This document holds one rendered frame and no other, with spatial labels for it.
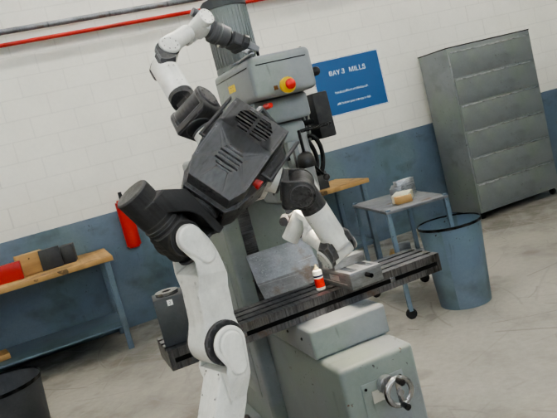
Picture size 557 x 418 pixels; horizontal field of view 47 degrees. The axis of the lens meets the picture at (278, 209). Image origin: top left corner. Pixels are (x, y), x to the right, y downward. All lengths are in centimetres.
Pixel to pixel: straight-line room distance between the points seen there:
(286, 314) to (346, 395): 41
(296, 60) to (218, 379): 120
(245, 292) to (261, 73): 110
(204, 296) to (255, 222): 107
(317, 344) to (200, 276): 73
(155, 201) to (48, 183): 481
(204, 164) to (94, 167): 480
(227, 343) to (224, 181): 49
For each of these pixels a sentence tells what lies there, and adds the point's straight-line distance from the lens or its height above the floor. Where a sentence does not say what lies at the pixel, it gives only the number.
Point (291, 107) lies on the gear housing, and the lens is 253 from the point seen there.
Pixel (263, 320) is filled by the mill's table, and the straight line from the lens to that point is 253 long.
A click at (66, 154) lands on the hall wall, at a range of 667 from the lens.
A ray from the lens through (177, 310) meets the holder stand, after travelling 247.
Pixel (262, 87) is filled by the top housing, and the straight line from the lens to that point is 240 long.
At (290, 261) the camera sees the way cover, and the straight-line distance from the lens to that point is 301.
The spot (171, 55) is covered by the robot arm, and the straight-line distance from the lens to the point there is 228.
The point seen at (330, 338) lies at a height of 78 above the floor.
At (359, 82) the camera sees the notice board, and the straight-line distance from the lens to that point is 765.
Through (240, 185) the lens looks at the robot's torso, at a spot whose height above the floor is 148.
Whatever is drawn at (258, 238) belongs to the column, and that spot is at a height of 113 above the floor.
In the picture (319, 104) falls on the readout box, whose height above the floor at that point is 167.
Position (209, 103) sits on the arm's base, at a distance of 211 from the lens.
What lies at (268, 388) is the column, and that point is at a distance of 315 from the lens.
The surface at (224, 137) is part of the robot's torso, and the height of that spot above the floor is 163.
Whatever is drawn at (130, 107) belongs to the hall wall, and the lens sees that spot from 677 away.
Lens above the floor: 162
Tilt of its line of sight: 7 degrees down
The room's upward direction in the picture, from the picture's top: 14 degrees counter-clockwise
